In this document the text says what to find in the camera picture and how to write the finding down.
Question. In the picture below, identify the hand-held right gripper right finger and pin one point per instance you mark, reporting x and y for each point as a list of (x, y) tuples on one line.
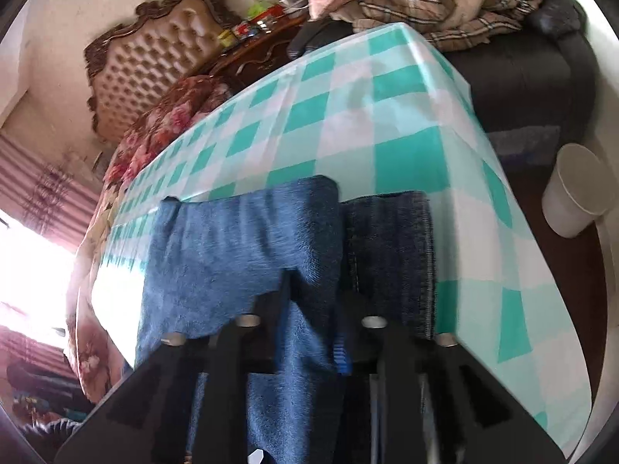
[(342, 360)]

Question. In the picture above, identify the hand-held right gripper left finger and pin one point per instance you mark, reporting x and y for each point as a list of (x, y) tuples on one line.
[(268, 314)]

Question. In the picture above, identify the blue denim pants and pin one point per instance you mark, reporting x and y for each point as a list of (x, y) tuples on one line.
[(232, 251)]

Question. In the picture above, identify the cream floral quilt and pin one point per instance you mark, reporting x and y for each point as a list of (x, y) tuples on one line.
[(89, 348)]

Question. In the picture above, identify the teal white checkered tablecloth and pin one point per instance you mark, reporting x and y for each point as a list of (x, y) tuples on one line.
[(387, 154)]

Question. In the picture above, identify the dark red floral blanket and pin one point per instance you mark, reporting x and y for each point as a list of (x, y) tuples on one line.
[(159, 121)]

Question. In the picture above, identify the carved wooden nightstand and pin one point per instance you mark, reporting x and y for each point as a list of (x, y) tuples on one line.
[(251, 58)]

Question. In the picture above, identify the pink curtain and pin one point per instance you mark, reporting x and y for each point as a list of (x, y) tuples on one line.
[(48, 179)]

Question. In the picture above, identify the yellow packet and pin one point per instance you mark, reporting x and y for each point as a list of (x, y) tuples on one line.
[(225, 36)]

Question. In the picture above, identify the tufted brown leather headboard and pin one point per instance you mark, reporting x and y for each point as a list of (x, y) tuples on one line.
[(145, 58)]

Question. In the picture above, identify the red box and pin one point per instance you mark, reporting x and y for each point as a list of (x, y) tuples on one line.
[(247, 29)]

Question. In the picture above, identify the white waste bin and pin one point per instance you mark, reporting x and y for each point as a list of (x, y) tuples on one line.
[(575, 193)]

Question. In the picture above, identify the green plastic item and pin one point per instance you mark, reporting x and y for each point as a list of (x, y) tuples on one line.
[(258, 8)]

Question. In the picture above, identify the black leather sofa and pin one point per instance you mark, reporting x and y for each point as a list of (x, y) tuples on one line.
[(522, 82)]

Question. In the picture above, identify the brown plaid clothes pile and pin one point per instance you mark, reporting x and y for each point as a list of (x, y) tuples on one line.
[(411, 0)]

